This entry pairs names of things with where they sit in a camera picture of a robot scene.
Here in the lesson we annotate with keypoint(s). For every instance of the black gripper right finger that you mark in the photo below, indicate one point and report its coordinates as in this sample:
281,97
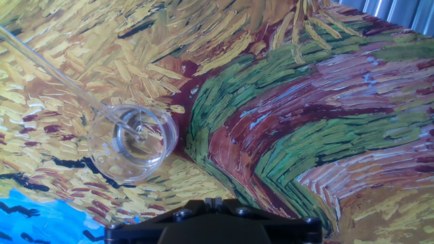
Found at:
291,232

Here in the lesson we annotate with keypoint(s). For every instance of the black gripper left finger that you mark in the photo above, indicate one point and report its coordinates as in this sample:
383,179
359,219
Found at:
142,232

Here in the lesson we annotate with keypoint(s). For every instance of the clear glass stirring rod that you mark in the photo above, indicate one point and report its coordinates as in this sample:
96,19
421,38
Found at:
51,69

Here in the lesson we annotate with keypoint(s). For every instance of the clear glass beaker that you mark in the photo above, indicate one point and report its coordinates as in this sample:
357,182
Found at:
135,162

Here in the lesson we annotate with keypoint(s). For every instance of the painted wheatfield tablecloth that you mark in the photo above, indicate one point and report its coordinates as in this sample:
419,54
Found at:
271,101

